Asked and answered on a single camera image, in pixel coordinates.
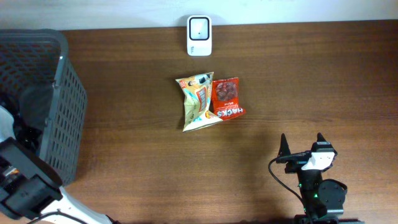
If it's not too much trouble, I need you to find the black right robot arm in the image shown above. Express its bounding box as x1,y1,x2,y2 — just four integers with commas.
268,133,361,224

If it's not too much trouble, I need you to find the grey plastic mesh basket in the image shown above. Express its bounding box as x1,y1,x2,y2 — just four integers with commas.
1,29,87,185

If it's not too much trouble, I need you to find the red Hacks snack bag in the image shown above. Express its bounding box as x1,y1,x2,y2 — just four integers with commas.
211,77,246,121

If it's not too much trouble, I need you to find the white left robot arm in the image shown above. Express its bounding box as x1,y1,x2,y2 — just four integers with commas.
1,107,118,224

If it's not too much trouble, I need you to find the beige chips bag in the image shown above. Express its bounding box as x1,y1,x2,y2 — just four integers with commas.
175,72,223,133

